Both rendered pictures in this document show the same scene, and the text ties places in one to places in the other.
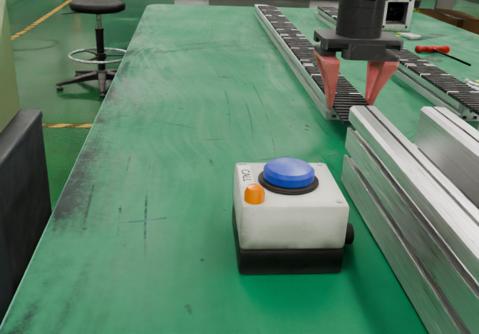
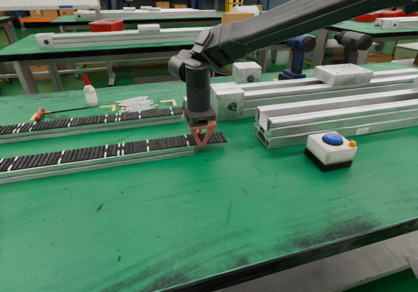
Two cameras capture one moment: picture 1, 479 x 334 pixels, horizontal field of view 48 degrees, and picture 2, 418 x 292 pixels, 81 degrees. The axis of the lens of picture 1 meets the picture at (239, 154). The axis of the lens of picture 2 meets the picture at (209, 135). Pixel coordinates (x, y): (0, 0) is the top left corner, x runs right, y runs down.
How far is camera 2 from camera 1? 86 cm
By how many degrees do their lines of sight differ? 86
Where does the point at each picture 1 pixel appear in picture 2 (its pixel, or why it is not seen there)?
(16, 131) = not seen: outside the picture
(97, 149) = (293, 241)
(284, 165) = (334, 136)
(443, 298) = (343, 128)
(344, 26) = (207, 106)
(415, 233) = (331, 124)
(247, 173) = (336, 148)
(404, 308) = not seen: hidden behind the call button
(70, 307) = (405, 199)
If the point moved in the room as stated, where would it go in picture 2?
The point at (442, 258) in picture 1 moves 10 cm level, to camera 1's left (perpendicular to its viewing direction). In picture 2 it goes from (344, 121) to (371, 139)
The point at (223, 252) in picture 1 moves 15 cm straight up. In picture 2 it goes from (342, 172) to (363, 116)
